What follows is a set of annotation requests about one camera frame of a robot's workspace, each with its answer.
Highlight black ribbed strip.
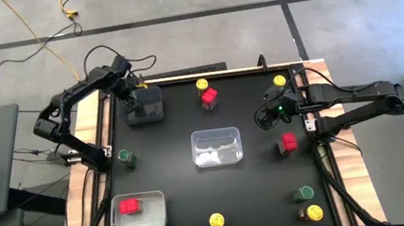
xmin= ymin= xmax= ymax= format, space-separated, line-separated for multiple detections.
xmin=140 ymin=61 xmax=228 ymax=82

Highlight black left camera cable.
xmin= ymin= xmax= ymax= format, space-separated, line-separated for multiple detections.
xmin=80 ymin=37 xmax=159 ymax=83

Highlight white plastic bin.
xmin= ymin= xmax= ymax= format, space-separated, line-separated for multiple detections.
xmin=107 ymin=188 xmax=169 ymax=226

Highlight clear plastic bin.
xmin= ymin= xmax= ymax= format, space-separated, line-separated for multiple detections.
xmin=189 ymin=125 xmax=245 ymax=170

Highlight black camera cable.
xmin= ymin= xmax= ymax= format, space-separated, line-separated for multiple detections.
xmin=80 ymin=37 xmax=159 ymax=83
xmin=248 ymin=58 xmax=389 ymax=133

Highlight yellow extension cord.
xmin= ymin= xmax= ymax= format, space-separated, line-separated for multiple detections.
xmin=57 ymin=0 xmax=98 ymax=20

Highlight silver metal bracket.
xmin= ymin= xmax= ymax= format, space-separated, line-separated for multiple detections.
xmin=60 ymin=149 xmax=82 ymax=165
xmin=304 ymin=117 xmax=320 ymax=133

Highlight black clamp bracket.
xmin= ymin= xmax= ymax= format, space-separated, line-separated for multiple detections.
xmin=255 ymin=54 xmax=269 ymax=73

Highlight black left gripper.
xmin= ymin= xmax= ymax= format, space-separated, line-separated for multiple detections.
xmin=107 ymin=70 xmax=149 ymax=118

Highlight black floor cable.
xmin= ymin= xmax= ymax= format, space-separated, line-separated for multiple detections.
xmin=0 ymin=20 xmax=87 ymax=73

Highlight yellow-lidded dark spice jar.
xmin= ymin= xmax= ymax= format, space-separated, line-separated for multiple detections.
xmin=297 ymin=203 xmax=326 ymax=224
xmin=208 ymin=211 xmax=227 ymax=226
xmin=271 ymin=74 xmax=287 ymax=89
xmin=194 ymin=77 xmax=211 ymax=98

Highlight black metal table frame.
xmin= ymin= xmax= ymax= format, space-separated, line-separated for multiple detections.
xmin=40 ymin=52 xmax=389 ymax=226

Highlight long yellow cable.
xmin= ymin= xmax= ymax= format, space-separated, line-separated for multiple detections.
xmin=0 ymin=0 xmax=81 ymax=91

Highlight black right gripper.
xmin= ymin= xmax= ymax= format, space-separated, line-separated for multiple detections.
xmin=258 ymin=81 xmax=306 ymax=131

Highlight green glass spice jar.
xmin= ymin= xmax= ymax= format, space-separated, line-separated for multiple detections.
xmin=129 ymin=90 xmax=145 ymax=108
xmin=291 ymin=184 xmax=317 ymax=205
xmin=117 ymin=147 xmax=140 ymax=170

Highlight red-lidded smoked paprika tin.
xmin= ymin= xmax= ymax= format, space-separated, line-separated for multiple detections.
xmin=199 ymin=87 xmax=221 ymax=113
xmin=118 ymin=197 xmax=145 ymax=217
xmin=275 ymin=131 xmax=300 ymax=158

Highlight dark translucent plastic bin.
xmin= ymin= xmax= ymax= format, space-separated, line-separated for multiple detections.
xmin=117 ymin=85 xmax=167 ymax=127

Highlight black right camera cable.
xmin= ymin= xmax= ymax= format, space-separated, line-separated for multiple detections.
xmin=248 ymin=58 xmax=389 ymax=133

